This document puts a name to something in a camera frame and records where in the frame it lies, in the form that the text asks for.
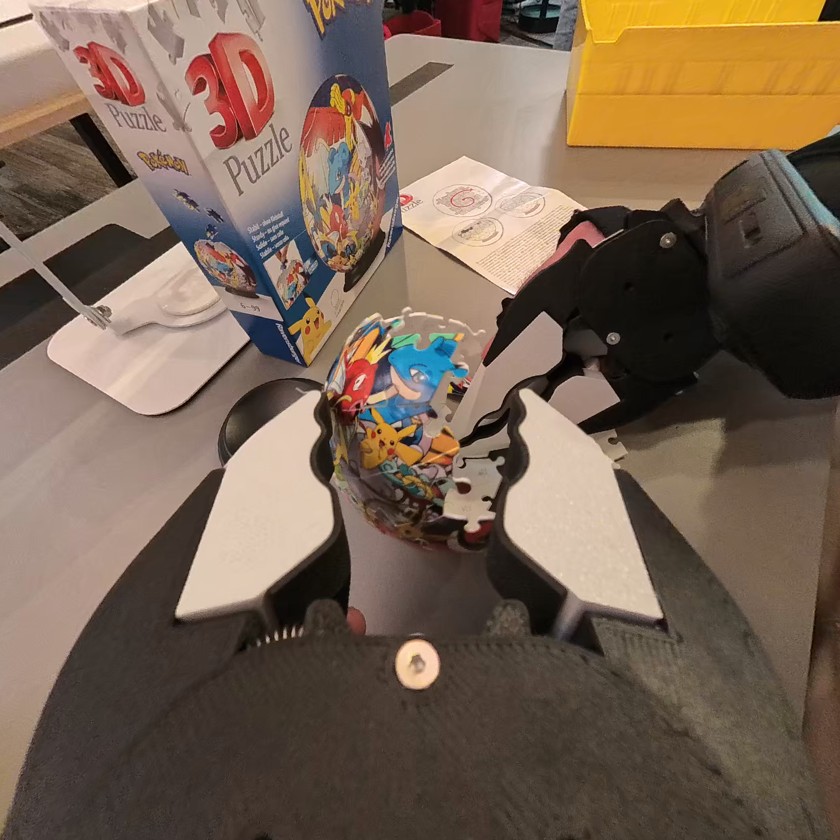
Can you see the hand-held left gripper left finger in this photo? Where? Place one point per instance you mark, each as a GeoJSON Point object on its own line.
{"type": "Point", "coordinates": [262, 525]}

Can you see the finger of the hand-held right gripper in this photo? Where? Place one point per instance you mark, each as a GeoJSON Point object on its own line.
{"type": "Point", "coordinates": [584, 400]}
{"type": "Point", "coordinates": [518, 354]}

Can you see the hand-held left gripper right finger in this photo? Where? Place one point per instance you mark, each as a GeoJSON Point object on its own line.
{"type": "Point", "coordinates": [571, 525]}

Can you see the partly built puzzle ball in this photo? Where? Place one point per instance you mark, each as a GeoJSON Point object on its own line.
{"type": "Point", "coordinates": [394, 426]}

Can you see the loose puzzle piece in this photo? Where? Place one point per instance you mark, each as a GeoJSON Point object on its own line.
{"type": "Point", "coordinates": [613, 449]}

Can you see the black round ball stand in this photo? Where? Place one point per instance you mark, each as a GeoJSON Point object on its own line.
{"type": "Point", "coordinates": [262, 407]}

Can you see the blue puzzle box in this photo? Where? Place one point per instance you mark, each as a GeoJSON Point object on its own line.
{"type": "Point", "coordinates": [229, 164]}

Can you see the person's right hand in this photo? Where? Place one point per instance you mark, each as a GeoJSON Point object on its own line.
{"type": "Point", "coordinates": [581, 229]}

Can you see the white instruction leaflet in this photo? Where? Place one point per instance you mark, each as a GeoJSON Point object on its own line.
{"type": "Point", "coordinates": [499, 216]}

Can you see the white rounded board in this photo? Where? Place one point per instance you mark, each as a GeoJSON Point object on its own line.
{"type": "Point", "coordinates": [151, 361]}

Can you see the yellow plastic bin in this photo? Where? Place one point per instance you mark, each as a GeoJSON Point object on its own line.
{"type": "Point", "coordinates": [689, 85]}

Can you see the person's tan trousers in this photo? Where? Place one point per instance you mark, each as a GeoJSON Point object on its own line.
{"type": "Point", "coordinates": [823, 689]}

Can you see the red chair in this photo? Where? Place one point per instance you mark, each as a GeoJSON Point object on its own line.
{"type": "Point", "coordinates": [410, 26]}

